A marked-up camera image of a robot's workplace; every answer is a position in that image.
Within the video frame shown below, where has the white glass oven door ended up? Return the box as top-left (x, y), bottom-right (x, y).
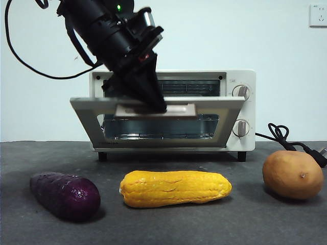
top-left (69, 95), bottom-right (246, 153)

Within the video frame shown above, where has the brown potato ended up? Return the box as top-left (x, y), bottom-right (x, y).
top-left (262, 150), bottom-right (324, 200)

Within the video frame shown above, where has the beige oven knob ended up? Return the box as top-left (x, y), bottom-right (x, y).
top-left (231, 118), bottom-right (250, 138)
top-left (231, 84), bottom-right (251, 101)

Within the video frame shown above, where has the white toaster oven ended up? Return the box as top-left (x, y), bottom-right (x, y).
top-left (88, 70), bottom-right (256, 162)

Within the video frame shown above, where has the yellow corn cob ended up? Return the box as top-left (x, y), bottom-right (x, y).
top-left (119, 170), bottom-right (233, 209)

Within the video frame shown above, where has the purple eggplant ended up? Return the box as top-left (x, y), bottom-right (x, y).
top-left (30, 171), bottom-right (101, 222)

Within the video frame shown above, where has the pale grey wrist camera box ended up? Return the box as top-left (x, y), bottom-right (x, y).
top-left (136, 7), bottom-right (156, 29)

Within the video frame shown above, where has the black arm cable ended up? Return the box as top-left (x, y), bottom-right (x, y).
top-left (5, 0), bottom-right (103, 80)

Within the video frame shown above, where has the white wall socket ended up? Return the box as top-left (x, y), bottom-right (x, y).
top-left (309, 4), bottom-right (327, 28)

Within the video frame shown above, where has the black power cord with plug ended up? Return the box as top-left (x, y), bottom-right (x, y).
top-left (255, 122), bottom-right (327, 168)

